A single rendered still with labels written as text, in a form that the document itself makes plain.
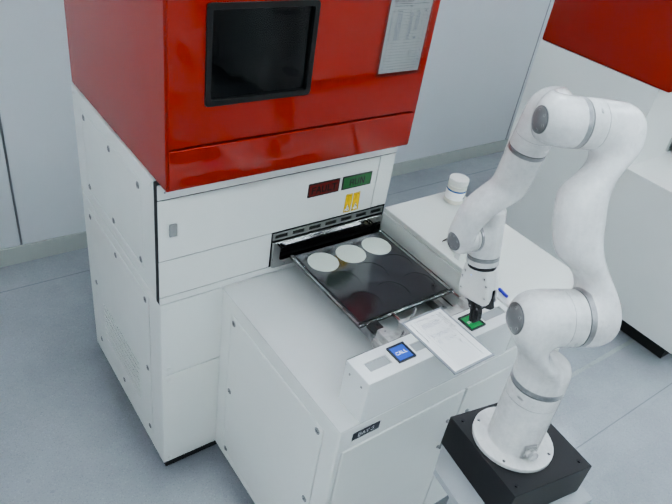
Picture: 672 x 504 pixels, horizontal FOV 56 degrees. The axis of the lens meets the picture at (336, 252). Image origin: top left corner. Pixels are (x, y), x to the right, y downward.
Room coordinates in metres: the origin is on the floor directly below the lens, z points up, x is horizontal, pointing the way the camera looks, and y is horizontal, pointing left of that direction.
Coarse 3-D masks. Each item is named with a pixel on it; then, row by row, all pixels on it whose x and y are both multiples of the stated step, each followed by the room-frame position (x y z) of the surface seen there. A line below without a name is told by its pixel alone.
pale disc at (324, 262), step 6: (312, 258) 1.61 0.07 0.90; (318, 258) 1.61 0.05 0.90; (324, 258) 1.62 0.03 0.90; (330, 258) 1.62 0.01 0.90; (336, 258) 1.63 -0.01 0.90; (312, 264) 1.58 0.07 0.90; (318, 264) 1.58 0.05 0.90; (324, 264) 1.59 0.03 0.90; (330, 264) 1.59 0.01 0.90; (336, 264) 1.60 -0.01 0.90; (318, 270) 1.55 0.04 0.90; (324, 270) 1.56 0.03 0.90; (330, 270) 1.56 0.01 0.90
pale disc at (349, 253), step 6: (342, 246) 1.70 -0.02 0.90; (348, 246) 1.71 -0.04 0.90; (354, 246) 1.72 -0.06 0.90; (336, 252) 1.66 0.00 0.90; (342, 252) 1.67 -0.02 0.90; (348, 252) 1.68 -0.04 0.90; (354, 252) 1.68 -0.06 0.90; (360, 252) 1.69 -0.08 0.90; (342, 258) 1.64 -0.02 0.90; (348, 258) 1.64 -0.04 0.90; (354, 258) 1.65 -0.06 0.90; (360, 258) 1.65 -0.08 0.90
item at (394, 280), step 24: (360, 240) 1.76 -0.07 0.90; (360, 264) 1.62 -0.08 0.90; (384, 264) 1.64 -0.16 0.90; (408, 264) 1.67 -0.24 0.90; (336, 288) 1.48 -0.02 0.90; (360, 288) 1.50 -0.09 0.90; (384, 288) 1.52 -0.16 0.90; (408, 288) 1.54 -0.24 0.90; (432, 288) 1.56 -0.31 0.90; (360, 312) 1.39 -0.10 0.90; (384, 312) 1.41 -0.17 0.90
